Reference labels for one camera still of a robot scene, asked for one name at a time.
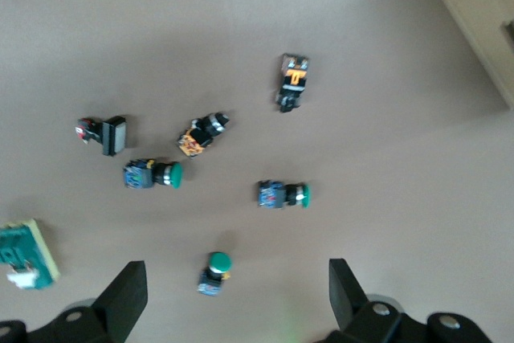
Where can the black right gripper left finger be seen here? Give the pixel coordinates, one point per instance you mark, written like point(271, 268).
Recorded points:
point(116, 299)

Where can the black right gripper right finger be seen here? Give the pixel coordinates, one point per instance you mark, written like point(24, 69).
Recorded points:
point(353, 307)

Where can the green load switch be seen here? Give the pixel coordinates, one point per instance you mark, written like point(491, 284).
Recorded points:
point(24, 250)

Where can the brown paper table cover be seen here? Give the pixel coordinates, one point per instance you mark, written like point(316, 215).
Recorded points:
point(361, 198)

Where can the brown cardboard box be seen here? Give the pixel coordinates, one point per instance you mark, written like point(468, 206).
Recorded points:
point(478, 5)

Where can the green push button switch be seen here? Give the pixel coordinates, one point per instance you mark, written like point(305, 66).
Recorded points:
point(150, 174)
point(281, 194)
point(214, 274)

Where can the black square indicator switch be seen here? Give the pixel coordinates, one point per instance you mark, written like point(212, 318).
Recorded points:
point(110, 136)

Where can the black orange selector switch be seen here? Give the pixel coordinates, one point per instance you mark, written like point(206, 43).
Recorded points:
point(201, 137)
point(293, 82)

